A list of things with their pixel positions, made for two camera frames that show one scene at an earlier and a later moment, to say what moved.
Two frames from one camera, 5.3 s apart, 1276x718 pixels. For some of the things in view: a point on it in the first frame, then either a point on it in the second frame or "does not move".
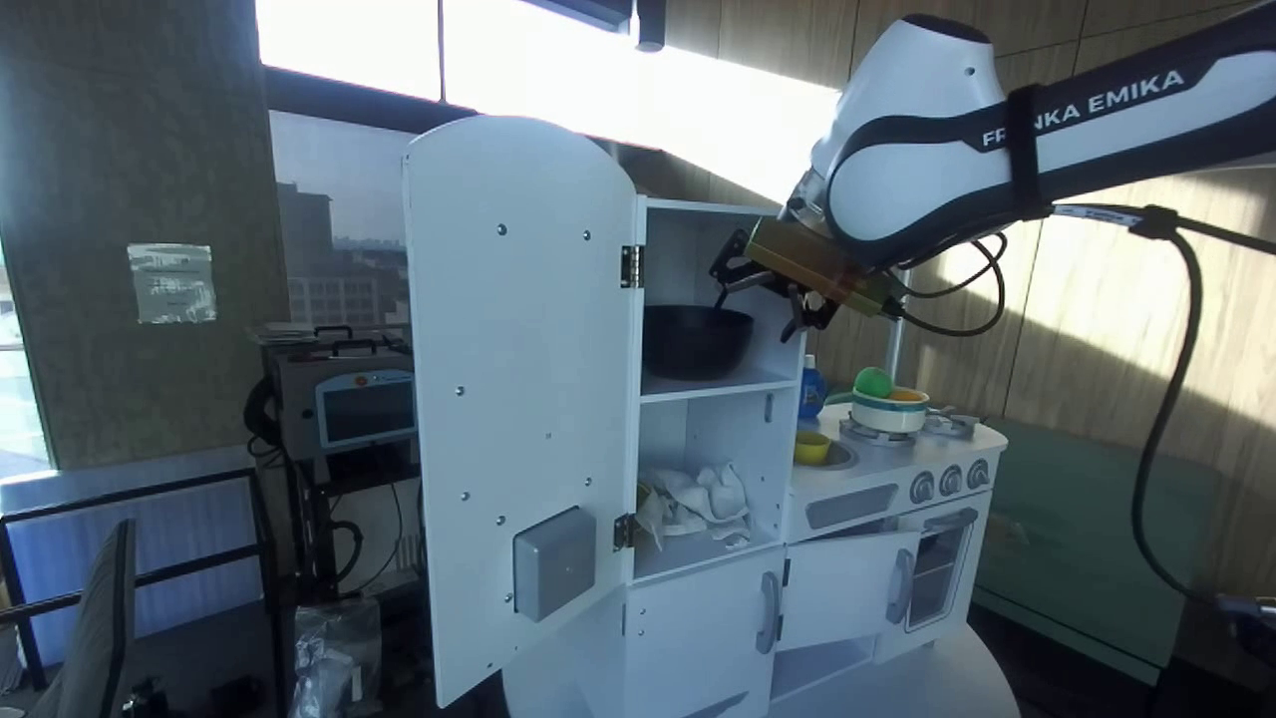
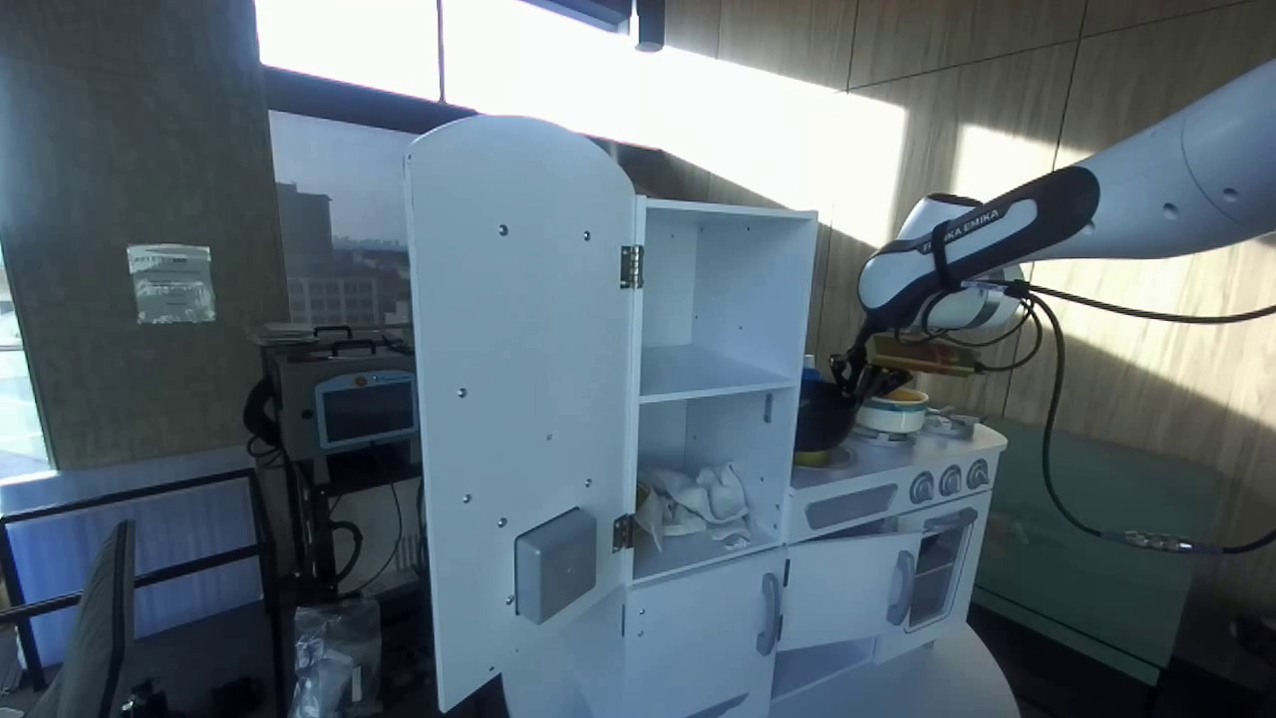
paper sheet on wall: (171, 280) does not move
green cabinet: (1098, 549) does not move
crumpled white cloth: (706, 502) does not move
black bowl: (691, 340) to (821, 411)
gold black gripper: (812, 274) to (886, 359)
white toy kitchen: (767, 525) does not move
